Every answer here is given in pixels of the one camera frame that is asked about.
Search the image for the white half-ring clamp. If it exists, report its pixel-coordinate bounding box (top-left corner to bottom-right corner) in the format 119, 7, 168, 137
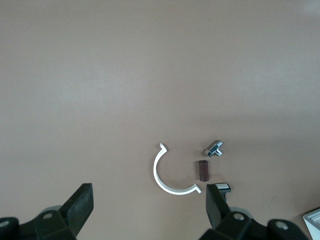
152, 142, 202, 195

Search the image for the white drawer cabinet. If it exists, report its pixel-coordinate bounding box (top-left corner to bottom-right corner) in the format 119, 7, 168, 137
302, 206, 320, 240

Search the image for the brown table mat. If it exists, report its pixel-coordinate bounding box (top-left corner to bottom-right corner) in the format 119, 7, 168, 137
0, 0, 320, 240

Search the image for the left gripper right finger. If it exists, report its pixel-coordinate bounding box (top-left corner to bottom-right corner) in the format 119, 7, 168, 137
199, 183, 311, 240

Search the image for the chrome metal fitting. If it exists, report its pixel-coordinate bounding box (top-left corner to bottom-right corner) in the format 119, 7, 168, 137
203, 140, 224, 158

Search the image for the black white push button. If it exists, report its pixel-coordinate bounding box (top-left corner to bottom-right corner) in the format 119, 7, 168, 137
213, 182, 233, 204

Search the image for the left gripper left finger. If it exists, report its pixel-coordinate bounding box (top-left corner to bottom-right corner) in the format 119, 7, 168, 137
0, 182, 95, 240

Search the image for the brown ribbed block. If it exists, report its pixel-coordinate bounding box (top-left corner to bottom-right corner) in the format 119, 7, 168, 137
194, 159, 210, 183

